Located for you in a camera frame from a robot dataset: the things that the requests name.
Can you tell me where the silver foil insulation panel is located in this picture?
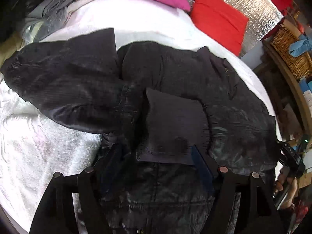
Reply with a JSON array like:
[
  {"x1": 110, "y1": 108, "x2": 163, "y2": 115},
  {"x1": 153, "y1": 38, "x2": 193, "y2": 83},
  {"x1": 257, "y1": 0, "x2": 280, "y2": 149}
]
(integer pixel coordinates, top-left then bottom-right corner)
[{"x1": 187, "y1": 0, "x2": 283, "y2": 57}]

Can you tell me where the black quilted jacket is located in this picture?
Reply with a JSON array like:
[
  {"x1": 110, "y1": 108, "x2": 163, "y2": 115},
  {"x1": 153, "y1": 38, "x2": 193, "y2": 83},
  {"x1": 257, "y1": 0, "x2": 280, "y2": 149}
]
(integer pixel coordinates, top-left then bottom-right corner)
[{"x1": 1, "y1": 28, "x2": 279, "y2": 233}]

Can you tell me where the teal fashion box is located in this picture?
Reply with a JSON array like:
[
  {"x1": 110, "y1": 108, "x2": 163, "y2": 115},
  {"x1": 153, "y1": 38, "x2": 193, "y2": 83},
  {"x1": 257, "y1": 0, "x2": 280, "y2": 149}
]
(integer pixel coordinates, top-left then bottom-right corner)
[{"x1": 298, "y1": 77, "x2": 311, "y2": 105}]

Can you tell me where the right hand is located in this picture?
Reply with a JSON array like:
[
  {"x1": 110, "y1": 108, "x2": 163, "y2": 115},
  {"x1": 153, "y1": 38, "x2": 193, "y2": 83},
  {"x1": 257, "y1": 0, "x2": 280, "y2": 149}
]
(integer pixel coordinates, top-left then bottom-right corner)
[{"x1": 274, "y1": 166, "x2": 299, "y2": 210}]

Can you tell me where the wooden side table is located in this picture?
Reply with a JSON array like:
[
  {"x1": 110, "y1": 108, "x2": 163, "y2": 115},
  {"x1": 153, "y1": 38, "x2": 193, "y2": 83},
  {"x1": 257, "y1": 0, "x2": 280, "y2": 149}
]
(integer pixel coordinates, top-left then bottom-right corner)
[{"x1": 253, "y1": 40, "x2": 311, "y2": 141}]

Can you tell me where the light blue cloth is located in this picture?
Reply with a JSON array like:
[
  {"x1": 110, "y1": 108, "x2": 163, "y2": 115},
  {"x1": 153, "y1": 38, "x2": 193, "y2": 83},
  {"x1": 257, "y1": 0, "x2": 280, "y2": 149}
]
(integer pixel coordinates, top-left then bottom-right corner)
[{"x1": 288, "y1": 34, "x2": 312, "y2": 57}]

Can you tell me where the wicker basket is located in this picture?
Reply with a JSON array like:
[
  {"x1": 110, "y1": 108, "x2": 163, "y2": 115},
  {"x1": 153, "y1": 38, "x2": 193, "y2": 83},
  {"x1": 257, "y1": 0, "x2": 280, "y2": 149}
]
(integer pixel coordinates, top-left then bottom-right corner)
[{"x1": 270, "y1": 24, "x2": 311, "y2": 81}]

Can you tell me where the grey garment on bed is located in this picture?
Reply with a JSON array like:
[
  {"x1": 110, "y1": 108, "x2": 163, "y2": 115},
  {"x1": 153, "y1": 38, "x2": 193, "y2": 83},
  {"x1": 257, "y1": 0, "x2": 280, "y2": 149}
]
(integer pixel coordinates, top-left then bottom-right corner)
[{"x1": 23, "y1": 0, "x2": 98, "y2": 42}]

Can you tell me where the red square cushion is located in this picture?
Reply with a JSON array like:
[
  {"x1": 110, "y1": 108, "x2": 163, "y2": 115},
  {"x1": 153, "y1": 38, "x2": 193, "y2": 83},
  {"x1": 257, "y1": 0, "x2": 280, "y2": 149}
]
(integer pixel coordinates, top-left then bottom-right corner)
[{"x1": 190, "y1": 0, "x2": 249, "y2": 56}]

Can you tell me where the white embossed bedspread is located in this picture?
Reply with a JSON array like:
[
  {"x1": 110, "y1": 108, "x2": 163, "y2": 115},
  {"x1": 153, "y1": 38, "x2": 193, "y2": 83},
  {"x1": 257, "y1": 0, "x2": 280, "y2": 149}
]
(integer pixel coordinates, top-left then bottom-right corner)
[{"x1": 1, "y1": 0, "x2": 274, "y2": 232}]

